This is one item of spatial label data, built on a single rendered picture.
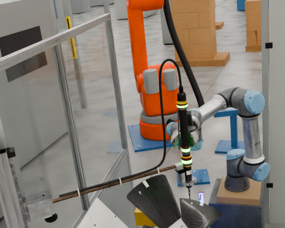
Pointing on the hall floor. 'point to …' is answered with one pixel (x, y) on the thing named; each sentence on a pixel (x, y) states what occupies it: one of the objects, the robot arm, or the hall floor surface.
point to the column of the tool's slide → (6, 189)
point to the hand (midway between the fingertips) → (183, 140)
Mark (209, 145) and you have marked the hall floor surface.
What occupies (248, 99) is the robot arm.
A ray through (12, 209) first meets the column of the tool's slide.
